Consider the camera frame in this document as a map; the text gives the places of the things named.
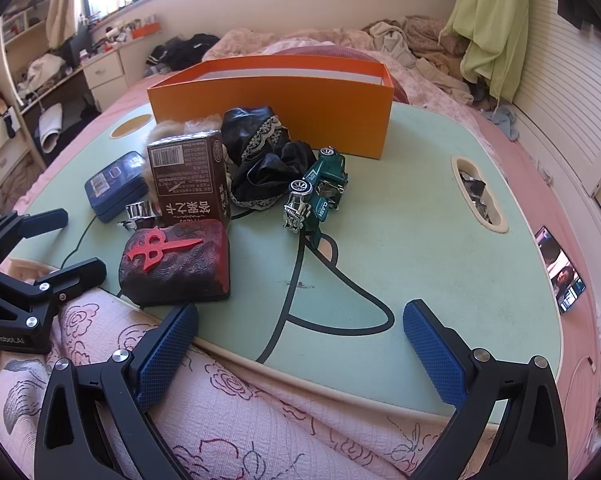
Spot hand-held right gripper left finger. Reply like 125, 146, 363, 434
33, 302, 201, 480

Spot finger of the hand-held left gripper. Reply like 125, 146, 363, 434
34, 257, 108, 307
0, 208, 70, 262

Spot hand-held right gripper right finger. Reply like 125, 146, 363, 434
401, 299, 568, 480

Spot blue tin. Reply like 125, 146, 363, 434
84, 151, 150, 223

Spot brown carton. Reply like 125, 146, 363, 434
147, 130, 231, 228

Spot beige furry scrunchie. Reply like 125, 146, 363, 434
148, 115, 224, 143

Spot green toy car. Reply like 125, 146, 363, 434
282, 146, 348, 233

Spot orange cardboard box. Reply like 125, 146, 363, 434
147, 55, 395, 161

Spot green cartoon desktop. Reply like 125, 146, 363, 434
13, 101, 588, 428

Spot white boots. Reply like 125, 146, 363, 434
38, 102, 64, 153

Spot pink floral quilt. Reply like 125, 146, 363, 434
0, 257, 496, 480

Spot smartphone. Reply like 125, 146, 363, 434
534, 226, 586, 315

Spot white drawer cabinet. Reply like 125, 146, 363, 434
83, 45, 146, 111

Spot white cluttered shelf unit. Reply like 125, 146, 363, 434
0, 5, 96, 201

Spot black lace-trimmed cloth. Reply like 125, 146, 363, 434
220, 106, 317, 211

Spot pink bed sheet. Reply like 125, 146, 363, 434
10, 75, 601, 461

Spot beige curtain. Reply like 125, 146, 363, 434
45, 0, 86, 51

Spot black clothes heap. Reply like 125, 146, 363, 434
145, 33, 221, 76

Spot light blue cloth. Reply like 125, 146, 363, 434
490, 105, 521, 141

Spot pale pink printed comforter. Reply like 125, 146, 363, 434
200, 27, 376, 61

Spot white louvered closet door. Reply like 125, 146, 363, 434
505, 0, 601, 201

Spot pile of beige clothes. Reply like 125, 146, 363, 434
363, 15, 481, 106

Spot light green hanging garment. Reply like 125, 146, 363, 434
440, 0, 531, 103

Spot white cable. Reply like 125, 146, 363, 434
567, 357, 597, 401

